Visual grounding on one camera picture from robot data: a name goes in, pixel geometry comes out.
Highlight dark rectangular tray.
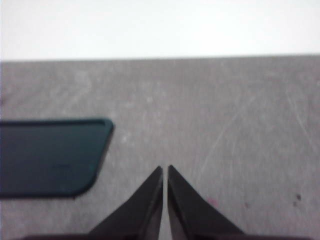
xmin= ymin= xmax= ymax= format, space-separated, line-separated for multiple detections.
xmin=0 ymin=117 xmax=115 ymax=200

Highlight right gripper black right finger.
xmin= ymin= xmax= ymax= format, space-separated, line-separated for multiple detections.
xmin=166 ymin=164 xmax=248 ymax=240

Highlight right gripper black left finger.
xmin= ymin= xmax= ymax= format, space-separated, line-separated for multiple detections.
xmin=86 ymin=165 xmax=165 ymax=240

